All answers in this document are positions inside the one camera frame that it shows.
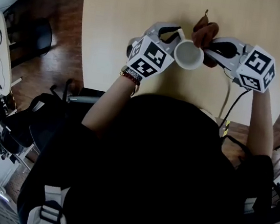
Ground person's right forearm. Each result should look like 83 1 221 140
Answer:
243 86 280 158

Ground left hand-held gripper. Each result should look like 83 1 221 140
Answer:
122 17 183 85

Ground red beaded bracelet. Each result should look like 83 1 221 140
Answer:
118 70 142 87

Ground black round stool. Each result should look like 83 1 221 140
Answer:
20 15 56 58

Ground white cable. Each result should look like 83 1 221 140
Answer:
217 69 236 121

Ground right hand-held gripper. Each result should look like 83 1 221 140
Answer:
199 33 280 95

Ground white strap with black buckle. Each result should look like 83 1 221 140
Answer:
27 182 73 224

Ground black cable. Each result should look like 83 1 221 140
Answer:
219 85 250 132

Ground person's black shirt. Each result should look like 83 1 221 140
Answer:
14 77 280 224

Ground silver wrist bracelet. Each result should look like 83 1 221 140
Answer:
119 65 144 82

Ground black office chair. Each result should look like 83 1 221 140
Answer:
24 74 103 165

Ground person's left forearm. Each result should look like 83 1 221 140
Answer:
79 69 142 144

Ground grey shoulder strap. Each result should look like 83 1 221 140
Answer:
243 196 258 217

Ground white ceramic mug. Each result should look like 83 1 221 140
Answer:
171 28 208 72

